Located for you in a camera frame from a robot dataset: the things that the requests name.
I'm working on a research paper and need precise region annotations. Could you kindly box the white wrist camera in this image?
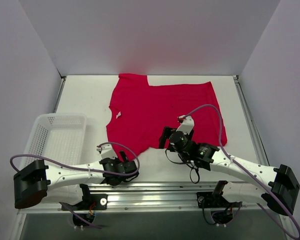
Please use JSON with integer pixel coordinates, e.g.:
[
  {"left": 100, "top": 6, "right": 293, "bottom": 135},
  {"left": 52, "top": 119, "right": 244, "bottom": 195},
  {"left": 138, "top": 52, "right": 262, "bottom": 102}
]
[
  {"left": 96, "top": 144, "right": 118, "bottom": 160},
  {"left": 177, "top": 115, "right": 195, "bottom": 135}
]

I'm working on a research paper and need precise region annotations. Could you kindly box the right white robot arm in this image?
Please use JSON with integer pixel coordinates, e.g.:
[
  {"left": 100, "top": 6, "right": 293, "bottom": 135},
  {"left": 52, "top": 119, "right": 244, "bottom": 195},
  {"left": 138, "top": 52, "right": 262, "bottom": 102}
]
[{"left": 158, "top": 126, "right": 300, "bottom": 216}]

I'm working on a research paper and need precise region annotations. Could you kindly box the black thin cable loop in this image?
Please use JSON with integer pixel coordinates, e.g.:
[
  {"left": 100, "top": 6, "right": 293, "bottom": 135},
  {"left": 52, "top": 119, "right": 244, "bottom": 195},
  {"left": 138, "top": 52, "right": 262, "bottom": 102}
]
[{"left": 164, "top": 147, "right": 202, "bottom": 185}]

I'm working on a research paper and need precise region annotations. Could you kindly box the aluminium extrusion rail frame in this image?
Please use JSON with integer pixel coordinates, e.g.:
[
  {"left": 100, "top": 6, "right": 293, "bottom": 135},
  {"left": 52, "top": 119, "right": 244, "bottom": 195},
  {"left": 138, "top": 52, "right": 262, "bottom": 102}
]
[{"left": 17, "top": 182, "right": 255, "bottom": 214}]

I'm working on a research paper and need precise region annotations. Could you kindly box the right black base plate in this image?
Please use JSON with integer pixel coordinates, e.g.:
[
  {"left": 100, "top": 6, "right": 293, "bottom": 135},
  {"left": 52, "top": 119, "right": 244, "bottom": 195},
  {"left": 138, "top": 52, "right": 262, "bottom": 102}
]
[{"left": 196, "top": 191, "right": 240, "bottom": 209}]

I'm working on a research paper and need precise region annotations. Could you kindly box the white perforated plastic basket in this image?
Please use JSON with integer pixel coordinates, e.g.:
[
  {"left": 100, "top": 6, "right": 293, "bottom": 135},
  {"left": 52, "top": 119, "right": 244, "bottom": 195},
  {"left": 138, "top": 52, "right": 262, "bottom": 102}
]
[{"left": 17, "top": 113, "right": 88, "bottom": 183}]

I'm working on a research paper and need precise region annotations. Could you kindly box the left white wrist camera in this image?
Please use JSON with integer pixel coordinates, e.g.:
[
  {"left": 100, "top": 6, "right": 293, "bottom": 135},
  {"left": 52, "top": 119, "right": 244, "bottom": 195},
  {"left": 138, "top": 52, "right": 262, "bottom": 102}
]
[{"left": 96, "top": 144, "right": 118, "bottom": 160}]

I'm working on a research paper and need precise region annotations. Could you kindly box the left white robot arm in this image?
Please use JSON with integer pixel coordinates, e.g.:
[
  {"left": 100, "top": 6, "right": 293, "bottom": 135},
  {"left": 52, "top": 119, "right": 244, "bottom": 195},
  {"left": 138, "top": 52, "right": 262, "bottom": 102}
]
[{"left": 10, "top": 154, "right": 140, "bottom": 210}]

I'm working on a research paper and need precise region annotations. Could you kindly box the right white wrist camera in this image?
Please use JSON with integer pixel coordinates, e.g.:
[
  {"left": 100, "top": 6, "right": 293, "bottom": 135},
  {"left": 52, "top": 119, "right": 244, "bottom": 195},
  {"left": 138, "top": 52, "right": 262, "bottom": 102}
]
[{"left": 177, "top": 115, "right": 195, "bottom": 135}]

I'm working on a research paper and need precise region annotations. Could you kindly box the red t-shirt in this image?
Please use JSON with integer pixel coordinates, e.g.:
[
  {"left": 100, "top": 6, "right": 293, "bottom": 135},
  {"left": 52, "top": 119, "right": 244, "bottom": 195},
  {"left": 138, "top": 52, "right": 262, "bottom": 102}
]
[{"left": 106, "top": 73, "right": 228, "bottom": 160}]

